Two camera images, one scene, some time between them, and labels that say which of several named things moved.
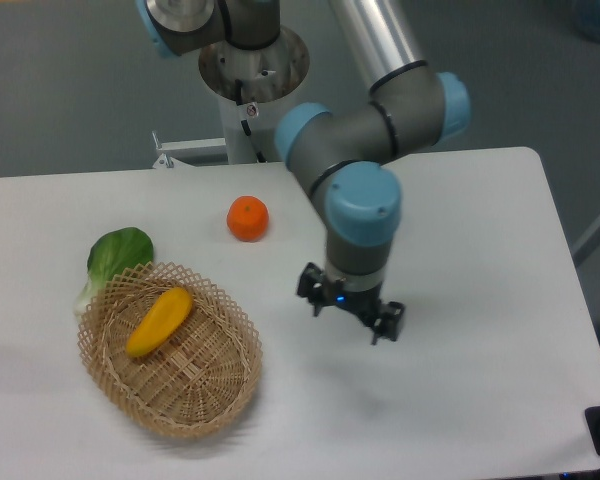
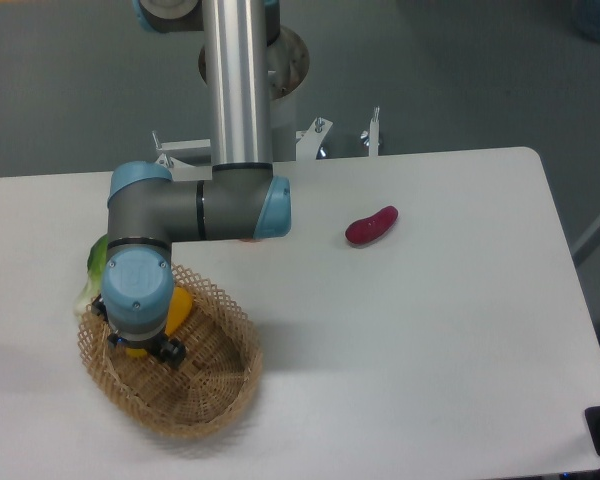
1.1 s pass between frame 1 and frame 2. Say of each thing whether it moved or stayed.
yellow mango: stayed
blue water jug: stayed
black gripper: moved
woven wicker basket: stayed
